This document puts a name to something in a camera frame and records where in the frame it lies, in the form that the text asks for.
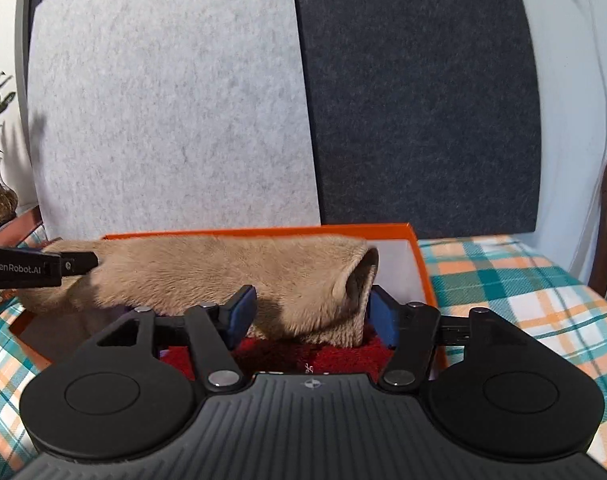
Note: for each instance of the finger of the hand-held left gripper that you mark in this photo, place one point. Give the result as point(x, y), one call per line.
point(78, 263)

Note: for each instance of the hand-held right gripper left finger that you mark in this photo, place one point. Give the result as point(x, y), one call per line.
point(243, 310)

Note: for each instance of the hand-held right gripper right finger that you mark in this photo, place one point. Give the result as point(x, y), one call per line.
point(381, 316)

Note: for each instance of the beige plush towel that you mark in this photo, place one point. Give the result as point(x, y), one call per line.
point(208, 270)

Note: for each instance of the orange cardboard box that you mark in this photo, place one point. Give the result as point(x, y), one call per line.
point(406, 232)

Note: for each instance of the reddish brown box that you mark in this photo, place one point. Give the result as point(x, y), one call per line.
point(13, 224)

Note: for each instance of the red towel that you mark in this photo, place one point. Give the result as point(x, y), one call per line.
point(333, 360)

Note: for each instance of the glass vase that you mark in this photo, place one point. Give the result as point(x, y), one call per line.
point(1, 205)

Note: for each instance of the plaid blanket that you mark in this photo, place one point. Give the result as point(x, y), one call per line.
point(508, 300)

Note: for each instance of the light grey felt panel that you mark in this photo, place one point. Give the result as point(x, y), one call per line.
point(173, 100)

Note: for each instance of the dark grey felt panel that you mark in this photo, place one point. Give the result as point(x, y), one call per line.
point(418, 100)

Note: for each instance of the grey metal frame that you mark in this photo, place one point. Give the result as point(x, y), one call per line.
point(23, 35)

